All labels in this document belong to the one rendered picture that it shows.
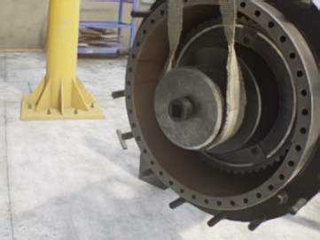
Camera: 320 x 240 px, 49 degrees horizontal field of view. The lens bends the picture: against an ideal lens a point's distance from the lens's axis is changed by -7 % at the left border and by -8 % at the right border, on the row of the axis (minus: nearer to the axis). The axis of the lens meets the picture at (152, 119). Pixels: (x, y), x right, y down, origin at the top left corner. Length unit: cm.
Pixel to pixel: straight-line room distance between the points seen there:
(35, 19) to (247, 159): 598
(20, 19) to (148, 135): 583
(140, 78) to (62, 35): 235
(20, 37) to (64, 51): 347
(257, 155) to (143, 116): 26
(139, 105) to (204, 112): 23
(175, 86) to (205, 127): 9
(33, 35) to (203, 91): 605
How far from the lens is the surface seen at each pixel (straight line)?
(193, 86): 61
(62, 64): 315
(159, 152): 79
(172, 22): 67
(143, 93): 80
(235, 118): 62
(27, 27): 654
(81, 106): 321
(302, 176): 68
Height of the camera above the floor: 103
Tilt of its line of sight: 19 degrees down
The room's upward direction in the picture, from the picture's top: 5 degrees clockwise
